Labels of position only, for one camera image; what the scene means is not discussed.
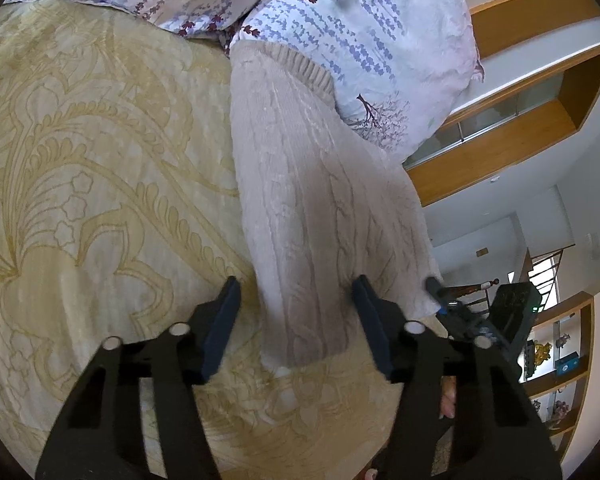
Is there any wooden wall shelf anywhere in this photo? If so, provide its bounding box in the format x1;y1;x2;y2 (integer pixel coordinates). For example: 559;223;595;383
520;292;597;457

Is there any person's right hand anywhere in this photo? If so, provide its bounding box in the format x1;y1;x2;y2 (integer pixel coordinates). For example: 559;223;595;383
439;375;457;420

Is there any beige cable-knit sweater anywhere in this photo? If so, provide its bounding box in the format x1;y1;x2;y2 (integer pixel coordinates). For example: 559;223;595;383
228;40;444;369

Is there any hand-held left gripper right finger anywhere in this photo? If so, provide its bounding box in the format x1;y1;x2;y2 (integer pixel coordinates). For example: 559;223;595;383
351;274;563;480

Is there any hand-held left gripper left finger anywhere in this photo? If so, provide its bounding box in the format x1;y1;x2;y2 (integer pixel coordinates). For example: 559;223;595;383
35;276;242;480

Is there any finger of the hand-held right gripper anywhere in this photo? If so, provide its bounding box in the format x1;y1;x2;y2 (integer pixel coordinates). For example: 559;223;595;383
425;276;463;318

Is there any yellow patterned bedspread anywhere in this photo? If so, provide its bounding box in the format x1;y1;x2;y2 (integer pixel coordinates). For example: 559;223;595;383
0;0;422;480

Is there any window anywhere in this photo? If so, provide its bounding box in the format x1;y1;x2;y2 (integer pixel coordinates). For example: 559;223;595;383
527;247;577;312

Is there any blue box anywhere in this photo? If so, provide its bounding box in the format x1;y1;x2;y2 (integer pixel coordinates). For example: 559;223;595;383
555;355;582;377

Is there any floral pillow with tree print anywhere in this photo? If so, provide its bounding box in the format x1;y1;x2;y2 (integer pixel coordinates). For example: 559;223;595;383
227;0;484;164

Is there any wooden wardrobe with glass doors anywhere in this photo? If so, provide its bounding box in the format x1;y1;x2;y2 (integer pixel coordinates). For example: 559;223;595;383
402;0;600;207

